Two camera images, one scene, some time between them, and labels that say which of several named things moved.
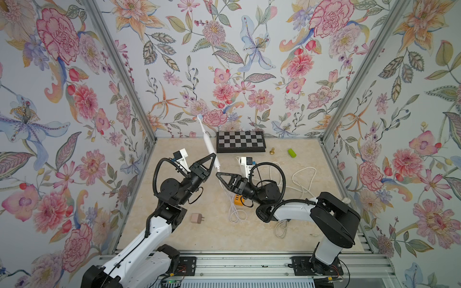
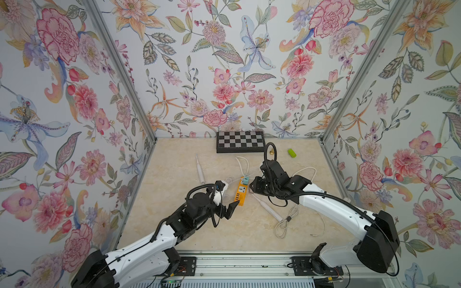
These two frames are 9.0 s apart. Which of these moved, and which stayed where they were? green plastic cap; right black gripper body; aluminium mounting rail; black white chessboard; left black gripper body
Moved: left black gripper body; right black gripper body
Stayed: green plastic cap; black white chessboard; aluminium mounting rail
